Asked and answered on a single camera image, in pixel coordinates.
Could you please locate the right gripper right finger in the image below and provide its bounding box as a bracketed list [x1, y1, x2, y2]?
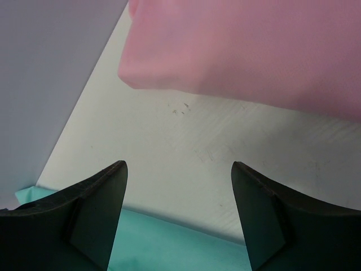
[231, 162, 360, 270]

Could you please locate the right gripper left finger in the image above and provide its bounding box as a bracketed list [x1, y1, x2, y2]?
[1, 161, 127, 270]

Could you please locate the teal t shirt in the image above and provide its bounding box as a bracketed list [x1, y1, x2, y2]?
[14, 185, 252, 271]

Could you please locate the folded pink t shirt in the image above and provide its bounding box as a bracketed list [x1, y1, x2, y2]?
[118, 1, 360, 121]

